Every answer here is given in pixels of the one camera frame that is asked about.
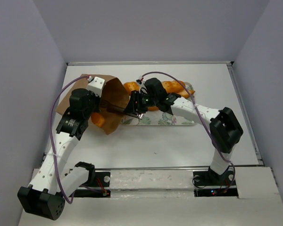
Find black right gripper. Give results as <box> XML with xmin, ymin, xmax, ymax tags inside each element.
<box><xmin>123</xmin><ymin>90</ymin><xmax>158</xmax><ymax>114</ymax></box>

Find metal tongs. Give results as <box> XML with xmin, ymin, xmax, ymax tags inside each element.
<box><xmin>100</xmin><ymin>100</ymin><xmax>144</xmax><ymax>120</ymax></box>

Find small fake bread piece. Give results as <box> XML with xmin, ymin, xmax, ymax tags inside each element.
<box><xmin>91</xmin><ymin>113</ymin><xmax>106</xmax><ymax>128</ymax></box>

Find brown paper bag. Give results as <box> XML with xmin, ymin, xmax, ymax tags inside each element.
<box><xmin>55</xmin><ymin>74</ymin><xmax>130</xmax><ymax>135</ymax></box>

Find short fake bread loaf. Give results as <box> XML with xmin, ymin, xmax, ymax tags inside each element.
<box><xmin>148</xmin><ymin>90</ymin><xmax>195</xmax><ymax>111</ymax></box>

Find long scored fake baguette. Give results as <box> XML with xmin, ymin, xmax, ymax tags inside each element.
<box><xmin>123</xmin><ymin>81</ymin><xmax>184</xmax><ymax>94</ymax></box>

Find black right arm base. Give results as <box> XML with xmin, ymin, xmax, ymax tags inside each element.
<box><xmin>191</xmin><ymin>169</ymin><xmax>238</xmax><ymax>198</ymax></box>

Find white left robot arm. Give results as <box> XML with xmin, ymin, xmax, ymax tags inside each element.
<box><xmin>17</xmin><ymin>88</ymin><xmax>100</xmax><ymax>220</ymax></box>

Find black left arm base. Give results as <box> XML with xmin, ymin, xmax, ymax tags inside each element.
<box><xmin>62</xmin><ymin>162</ymin><xmax>111</xmax><ymax>198</ymax></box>

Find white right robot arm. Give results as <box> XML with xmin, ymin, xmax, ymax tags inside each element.
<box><xmin>124</xmin><ymin>78</ymin><xmax>243</xmax><ymax>185</ymax></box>

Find floral white serving tray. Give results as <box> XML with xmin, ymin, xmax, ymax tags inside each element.
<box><xmin>121</xmin><ymin>81</ymin><xmax>195</xmax><ymax>126</ymax></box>

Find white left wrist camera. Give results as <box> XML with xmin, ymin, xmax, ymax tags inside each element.
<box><xmin>86</xmin><ymin>76</ymin><xmax>106</xmax><ymax>97</ymax></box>

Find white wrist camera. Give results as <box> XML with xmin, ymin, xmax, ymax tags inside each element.
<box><xmin>136</xmin><ymin>76</ymin><xmax>147</xmax><ymax>90</ymax></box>
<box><xmin>86</xmin><ymin>76</ymin><xmax>106</xmax><ymax>97</ymax></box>

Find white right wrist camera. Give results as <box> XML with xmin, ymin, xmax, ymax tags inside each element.
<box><xmin>136</xmin><ymin>76</ymin><xmax>147</xmax><ymax>90</ymax></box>

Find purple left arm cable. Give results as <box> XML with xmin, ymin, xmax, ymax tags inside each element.
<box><xmin>50</xmin><ymin>74</ymin><xmax>109</xmax><ymax>204</ymax></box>

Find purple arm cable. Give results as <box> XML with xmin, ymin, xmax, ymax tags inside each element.
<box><xmin>136</xmin><ymin>72</ymin><xmax>236</xmax><ymax>196</ymax></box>
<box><xmin>50</xmin><ymin>74</ymin><xmax>109</xmax><ymax>204</ymax></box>

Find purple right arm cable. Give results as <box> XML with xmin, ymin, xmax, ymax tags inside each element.
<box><xmin>136</xmin><ymin>72</ymin><xmax>236</xmax><ymax>196</ymax></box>

